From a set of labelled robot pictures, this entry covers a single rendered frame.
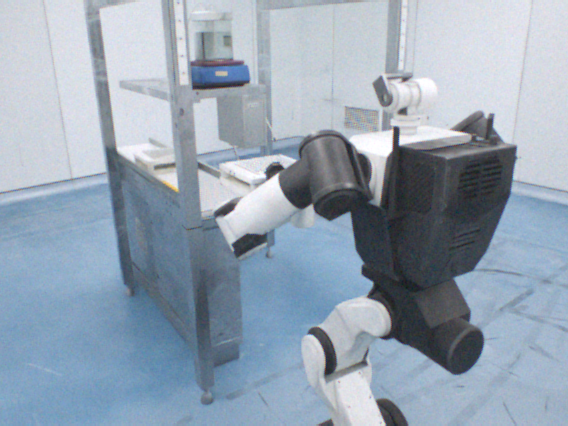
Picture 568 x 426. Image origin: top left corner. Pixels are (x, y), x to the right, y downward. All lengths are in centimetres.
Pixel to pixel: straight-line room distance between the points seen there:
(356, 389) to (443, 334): 51
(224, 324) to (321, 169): 148
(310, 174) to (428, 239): 26
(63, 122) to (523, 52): 433
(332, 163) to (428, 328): 41
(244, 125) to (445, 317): 109
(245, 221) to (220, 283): 119
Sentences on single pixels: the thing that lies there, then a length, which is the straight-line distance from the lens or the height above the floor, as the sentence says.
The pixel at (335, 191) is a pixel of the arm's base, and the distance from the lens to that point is 91.
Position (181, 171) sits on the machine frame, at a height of 101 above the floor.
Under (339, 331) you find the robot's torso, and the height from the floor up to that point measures 68.
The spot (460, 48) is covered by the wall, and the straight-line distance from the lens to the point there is 542.
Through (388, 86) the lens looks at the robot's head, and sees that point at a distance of 108.
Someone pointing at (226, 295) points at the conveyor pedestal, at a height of 36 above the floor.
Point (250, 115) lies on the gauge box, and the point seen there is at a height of 116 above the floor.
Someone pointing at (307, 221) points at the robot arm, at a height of 98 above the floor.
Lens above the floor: 145
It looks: 21 degrees down
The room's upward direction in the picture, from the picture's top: 1 degrees counter-clockwise
